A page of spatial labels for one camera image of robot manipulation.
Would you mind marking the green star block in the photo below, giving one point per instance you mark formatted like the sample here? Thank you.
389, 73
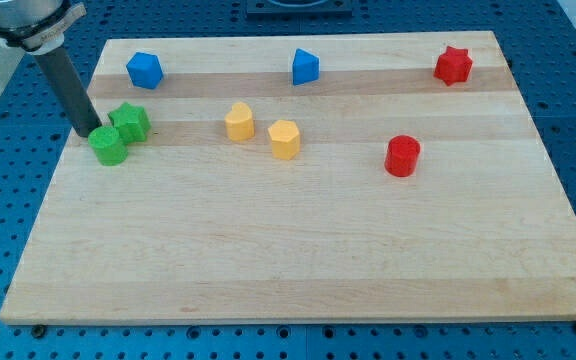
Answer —
131, 122

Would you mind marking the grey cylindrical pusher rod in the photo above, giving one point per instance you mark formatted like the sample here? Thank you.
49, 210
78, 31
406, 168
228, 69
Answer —
65, 82

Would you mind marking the red star block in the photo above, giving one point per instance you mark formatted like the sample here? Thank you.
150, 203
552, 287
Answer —
453, 66

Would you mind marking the yellow hexagon block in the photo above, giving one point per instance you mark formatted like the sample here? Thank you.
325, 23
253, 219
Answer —
285, 139

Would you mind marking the yellow heart block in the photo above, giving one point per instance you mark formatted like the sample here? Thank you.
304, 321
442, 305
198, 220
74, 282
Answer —
239, 122

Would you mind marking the light wooden board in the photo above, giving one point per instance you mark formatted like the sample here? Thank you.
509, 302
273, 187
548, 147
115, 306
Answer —
193, 228

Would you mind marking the blue triangular prism block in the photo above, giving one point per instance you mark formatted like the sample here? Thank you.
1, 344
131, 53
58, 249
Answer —
305, 67

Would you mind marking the red cylinder block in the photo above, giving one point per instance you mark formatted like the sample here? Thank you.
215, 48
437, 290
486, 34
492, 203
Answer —
402, 155

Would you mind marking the green cylinder block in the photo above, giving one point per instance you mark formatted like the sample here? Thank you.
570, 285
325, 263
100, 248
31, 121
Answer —
107, 145

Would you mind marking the blue cube block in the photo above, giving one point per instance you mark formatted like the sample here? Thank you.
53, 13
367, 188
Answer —
145, 70

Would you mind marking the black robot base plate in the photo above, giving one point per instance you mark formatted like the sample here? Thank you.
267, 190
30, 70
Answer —
262, 8

